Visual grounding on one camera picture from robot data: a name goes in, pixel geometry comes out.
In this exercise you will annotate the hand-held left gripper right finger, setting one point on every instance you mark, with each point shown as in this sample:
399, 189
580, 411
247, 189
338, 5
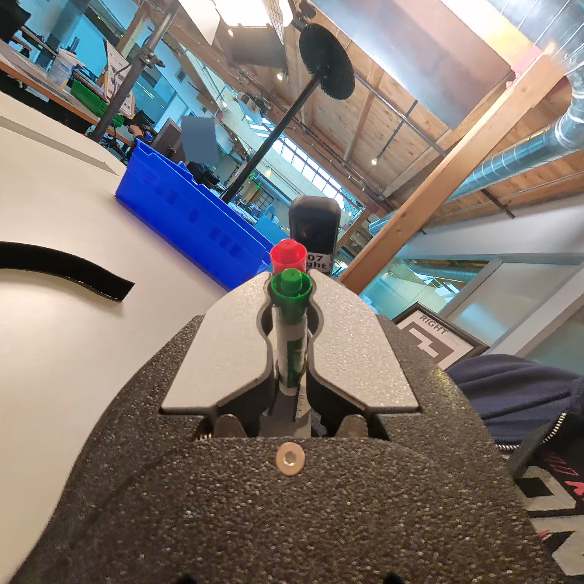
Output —
365, 360

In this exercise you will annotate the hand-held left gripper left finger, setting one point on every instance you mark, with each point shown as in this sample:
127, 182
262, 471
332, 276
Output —
214, 360

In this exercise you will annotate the red dry erase marker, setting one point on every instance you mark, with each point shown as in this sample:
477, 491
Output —
287, 254

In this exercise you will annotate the green dry erase marker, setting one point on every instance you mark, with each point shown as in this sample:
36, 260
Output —
291, 301

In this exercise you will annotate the blue plastic bin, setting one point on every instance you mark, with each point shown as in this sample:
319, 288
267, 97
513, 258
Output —
182, 210

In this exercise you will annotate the black framed sign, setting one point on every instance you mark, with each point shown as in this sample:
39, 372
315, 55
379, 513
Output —
443, 333

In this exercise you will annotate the black lamp pole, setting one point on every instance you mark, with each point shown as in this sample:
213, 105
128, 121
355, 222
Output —
274, 137

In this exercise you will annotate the wooden roof beam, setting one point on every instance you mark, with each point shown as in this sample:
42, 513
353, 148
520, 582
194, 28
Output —
456, 164

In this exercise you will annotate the black ceiling lamp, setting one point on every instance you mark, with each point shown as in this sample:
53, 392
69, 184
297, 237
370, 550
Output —
265, 27

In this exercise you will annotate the grey metal pole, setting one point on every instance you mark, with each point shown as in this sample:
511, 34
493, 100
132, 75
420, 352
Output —
132, 73

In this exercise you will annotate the white sign board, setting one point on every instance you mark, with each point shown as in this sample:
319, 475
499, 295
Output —
117, 68

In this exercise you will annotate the green plastic bin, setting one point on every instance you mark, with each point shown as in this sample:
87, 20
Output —
96, 99

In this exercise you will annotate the wooden office table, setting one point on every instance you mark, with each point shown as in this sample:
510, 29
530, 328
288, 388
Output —
46, 87

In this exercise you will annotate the silver ventilation duct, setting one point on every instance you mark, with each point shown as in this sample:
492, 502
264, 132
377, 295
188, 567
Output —
538, 151

